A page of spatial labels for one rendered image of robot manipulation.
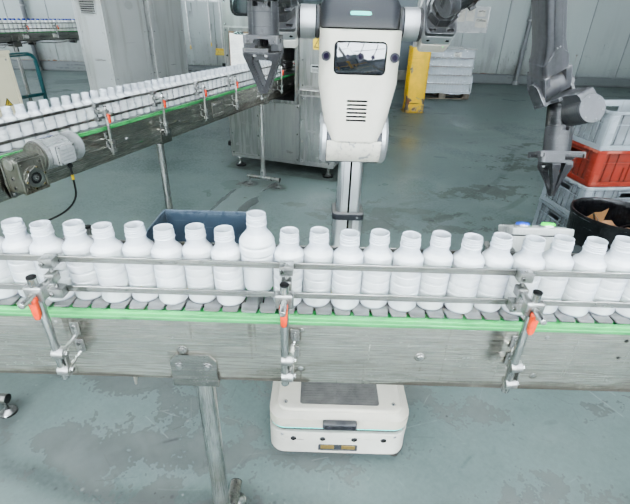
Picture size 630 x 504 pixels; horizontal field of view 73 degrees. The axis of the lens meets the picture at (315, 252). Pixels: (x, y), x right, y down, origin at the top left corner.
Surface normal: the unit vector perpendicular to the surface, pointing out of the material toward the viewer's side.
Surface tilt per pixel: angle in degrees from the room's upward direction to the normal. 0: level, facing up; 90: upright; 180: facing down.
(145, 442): 0
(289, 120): 90
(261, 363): 90
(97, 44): 90
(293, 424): 90
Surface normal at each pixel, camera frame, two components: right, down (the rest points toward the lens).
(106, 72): -0.33, 0.45
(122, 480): 0.03, -0.88
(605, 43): -0.01, 0.48
